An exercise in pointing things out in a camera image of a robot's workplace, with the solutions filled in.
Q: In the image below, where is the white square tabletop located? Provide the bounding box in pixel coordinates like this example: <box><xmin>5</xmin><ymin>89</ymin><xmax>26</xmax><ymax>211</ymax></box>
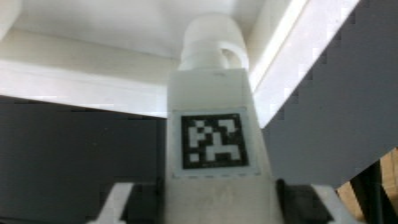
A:
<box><xmin>0</xmin><ymin>0</ymin><xmax>360</xmax><ymax>123</ymax></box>

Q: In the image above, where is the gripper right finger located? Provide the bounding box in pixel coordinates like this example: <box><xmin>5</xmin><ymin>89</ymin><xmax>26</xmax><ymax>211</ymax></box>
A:
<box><xmin>275</xmin><ymin>179</ymin><xmax>362</xmax><ymax>224</ymax></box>

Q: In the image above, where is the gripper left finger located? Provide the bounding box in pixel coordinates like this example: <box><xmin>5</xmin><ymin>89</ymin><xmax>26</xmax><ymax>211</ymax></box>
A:
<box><xmin>85</xmin><ymin>182</ymin><xmax>161</xmax><ymax>224</ymax></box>

